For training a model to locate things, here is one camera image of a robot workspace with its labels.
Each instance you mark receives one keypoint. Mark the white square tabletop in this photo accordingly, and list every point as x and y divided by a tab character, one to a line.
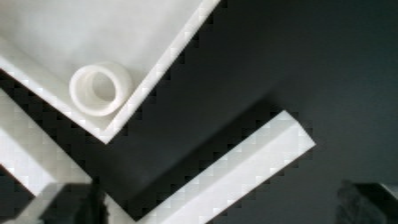
60	34

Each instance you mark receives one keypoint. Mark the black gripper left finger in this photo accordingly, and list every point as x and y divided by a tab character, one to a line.
76	207

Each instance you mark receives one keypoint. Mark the white U-shaped obstacle fence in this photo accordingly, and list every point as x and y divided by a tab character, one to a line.
44	170

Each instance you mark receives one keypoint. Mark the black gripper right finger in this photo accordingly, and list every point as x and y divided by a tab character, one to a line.
368	203

